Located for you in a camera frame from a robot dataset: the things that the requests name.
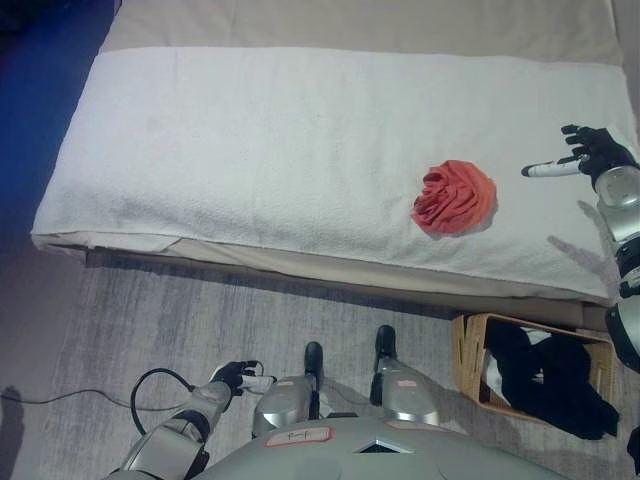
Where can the silver left robot leg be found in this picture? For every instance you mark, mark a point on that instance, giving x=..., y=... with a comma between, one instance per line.
x=280, y=405

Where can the silver robot leg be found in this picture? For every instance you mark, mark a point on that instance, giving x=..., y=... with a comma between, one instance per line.
x=405, y=395
x=280, y=405

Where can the red crumpled cloth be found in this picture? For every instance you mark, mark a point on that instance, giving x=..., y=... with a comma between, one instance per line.
x=455, y=197

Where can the black left robot foot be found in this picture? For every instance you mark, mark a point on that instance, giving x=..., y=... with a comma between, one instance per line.
x=313, y=357

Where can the silver robot torso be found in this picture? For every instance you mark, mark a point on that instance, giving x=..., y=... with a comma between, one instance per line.
x=375, y=462

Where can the wicker laundry basket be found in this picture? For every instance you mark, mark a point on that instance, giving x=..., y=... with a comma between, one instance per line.
x=467, y=350

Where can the black garment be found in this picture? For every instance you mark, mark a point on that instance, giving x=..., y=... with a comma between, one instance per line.
x=550, y=385

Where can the white terry blanket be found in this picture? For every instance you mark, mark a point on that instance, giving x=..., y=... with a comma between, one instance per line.
x=250, y=150

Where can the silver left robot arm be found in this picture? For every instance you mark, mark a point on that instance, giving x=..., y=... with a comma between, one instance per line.
x=165, y=440

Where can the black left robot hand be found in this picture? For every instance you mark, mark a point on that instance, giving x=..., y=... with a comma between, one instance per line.
x=235, y=375

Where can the black right robot foot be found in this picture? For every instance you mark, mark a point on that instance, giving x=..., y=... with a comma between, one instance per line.
x=385, y=342

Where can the blue floor mat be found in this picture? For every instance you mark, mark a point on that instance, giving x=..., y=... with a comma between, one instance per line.
x=35, y=125

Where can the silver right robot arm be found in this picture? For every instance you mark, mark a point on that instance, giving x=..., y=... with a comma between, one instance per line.
x=620, y=200

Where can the silver right robot leg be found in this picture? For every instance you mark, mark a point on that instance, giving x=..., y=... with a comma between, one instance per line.
x=405, y=395

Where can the white garment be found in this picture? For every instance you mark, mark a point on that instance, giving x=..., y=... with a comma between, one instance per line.
x=492, y=375

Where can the grey rug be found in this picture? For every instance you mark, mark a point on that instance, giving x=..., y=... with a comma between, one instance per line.
x=150, y=325

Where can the black robot foot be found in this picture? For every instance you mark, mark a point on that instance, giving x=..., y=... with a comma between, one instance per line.
x=313, y=357
x=385, y=342

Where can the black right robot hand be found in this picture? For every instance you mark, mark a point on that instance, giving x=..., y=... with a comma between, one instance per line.
x=602, y=150

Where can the bed with beige sheet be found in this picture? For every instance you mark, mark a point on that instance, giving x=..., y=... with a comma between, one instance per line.
x=350, y=25

